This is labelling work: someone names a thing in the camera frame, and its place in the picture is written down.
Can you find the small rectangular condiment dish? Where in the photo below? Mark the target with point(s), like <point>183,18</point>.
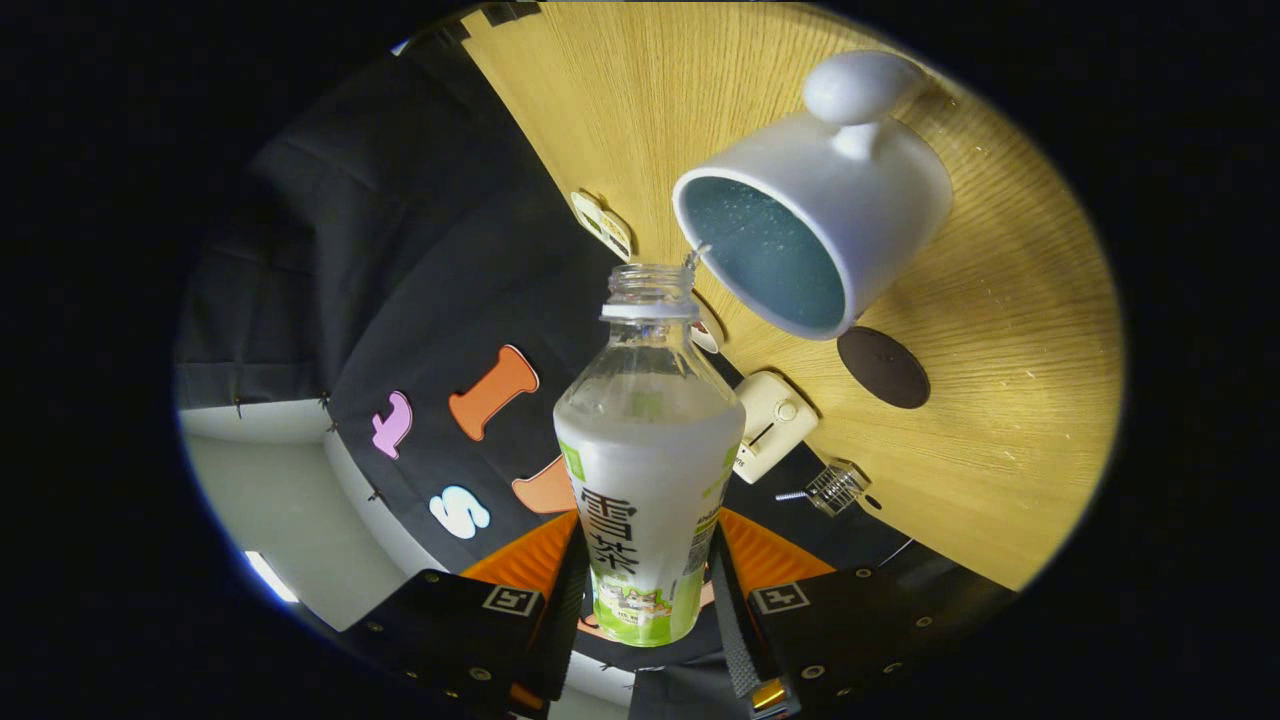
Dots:
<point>602,226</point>

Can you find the wooden table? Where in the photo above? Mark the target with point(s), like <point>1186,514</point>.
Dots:
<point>1000,420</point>

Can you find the round dark brown coaster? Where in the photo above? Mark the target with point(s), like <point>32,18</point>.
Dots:
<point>883,367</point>

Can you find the black backdrop cloth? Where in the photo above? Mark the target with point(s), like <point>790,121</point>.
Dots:
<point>430,260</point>

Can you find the white toaster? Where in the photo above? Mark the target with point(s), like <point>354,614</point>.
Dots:
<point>775,420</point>

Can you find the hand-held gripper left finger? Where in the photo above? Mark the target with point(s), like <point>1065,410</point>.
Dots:
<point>562,630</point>

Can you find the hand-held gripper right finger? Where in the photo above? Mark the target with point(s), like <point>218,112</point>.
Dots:
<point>732,630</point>

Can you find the white cup blue inside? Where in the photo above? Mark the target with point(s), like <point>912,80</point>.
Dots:
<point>870,190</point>

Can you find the small round plate red food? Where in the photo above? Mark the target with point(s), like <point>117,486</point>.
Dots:
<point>708,335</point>

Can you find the long ceiling light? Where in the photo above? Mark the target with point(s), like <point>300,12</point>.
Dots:
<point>270,576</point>

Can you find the clear juice bottle green label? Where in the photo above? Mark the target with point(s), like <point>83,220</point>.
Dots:
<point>645,470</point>

